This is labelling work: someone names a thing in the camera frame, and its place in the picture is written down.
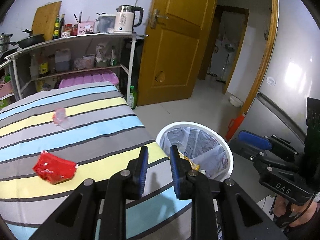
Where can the yellow wooden door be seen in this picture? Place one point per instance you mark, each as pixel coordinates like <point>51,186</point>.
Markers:
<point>173,51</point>

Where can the white electric kettle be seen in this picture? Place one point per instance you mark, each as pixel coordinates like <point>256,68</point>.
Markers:
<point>125,18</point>

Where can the translucent bin liner bag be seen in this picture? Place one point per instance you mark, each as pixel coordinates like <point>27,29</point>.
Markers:
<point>200,149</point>

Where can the clear plastic storage container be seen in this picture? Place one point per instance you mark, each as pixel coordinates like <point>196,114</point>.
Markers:
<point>105,23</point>

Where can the pink utensil holder box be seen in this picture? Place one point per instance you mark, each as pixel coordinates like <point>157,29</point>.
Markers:
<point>86,27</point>

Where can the red dustpan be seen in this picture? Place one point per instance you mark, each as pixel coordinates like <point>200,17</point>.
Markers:
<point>233,125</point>

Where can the black frying pan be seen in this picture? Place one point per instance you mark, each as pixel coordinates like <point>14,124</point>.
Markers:
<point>29,41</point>

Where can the steel steamer pot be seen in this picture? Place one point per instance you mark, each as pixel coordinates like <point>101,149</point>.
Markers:
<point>4,42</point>

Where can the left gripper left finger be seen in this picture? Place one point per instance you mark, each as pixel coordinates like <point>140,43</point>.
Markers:
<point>98,209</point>

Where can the grey plastic jerrycan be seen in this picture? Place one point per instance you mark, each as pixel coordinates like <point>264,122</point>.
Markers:
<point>62,60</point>

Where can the white basin on floor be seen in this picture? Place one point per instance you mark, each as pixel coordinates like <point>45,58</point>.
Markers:
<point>235,101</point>

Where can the pink plastic basket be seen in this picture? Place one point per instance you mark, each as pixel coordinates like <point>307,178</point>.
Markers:
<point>5,89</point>

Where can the white trash bin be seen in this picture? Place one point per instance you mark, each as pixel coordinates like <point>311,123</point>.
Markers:
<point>197,152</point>

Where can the yellow label oil bottle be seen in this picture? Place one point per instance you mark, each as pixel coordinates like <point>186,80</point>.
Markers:
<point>43,64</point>

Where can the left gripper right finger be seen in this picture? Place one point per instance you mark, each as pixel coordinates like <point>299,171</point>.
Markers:
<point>219,205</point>

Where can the yellow snack bag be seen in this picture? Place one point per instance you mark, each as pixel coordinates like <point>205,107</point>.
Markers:
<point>190,163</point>

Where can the clear plastic cup red lid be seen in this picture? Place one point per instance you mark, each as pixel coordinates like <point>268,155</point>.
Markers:
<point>61,119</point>

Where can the red snack wrapper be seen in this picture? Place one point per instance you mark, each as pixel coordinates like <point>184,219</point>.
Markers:
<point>54,169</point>

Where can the metal door handle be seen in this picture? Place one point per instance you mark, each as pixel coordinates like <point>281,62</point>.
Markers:
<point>154,18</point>

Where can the person's right hand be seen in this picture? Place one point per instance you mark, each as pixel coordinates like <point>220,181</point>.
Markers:
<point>306,215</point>

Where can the dark sauce bottle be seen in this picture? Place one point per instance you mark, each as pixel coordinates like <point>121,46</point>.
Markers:
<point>62,24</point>

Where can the white metal shelf rack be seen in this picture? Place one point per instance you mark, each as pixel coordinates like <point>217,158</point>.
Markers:
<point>89,52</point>

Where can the silver refrigerator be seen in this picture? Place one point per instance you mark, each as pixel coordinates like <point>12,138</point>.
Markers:
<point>292,76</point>

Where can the red lidded jar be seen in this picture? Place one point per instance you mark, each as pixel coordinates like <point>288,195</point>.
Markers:
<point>68,28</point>

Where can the green plastic bottle on floor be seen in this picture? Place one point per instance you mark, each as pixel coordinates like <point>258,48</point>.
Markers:
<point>132,101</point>

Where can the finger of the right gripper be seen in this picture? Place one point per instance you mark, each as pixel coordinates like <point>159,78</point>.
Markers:
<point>255,155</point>
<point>265,143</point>

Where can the pink lidded storage box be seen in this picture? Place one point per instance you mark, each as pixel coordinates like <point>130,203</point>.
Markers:
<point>104,75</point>

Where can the green glass oil bottle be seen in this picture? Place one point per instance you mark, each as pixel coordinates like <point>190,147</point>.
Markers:
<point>56,28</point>

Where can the wooden cutting board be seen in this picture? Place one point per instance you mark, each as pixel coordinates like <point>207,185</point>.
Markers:
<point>44,19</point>

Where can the striped tablecloth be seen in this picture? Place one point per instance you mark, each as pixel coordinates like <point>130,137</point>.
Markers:
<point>105,135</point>

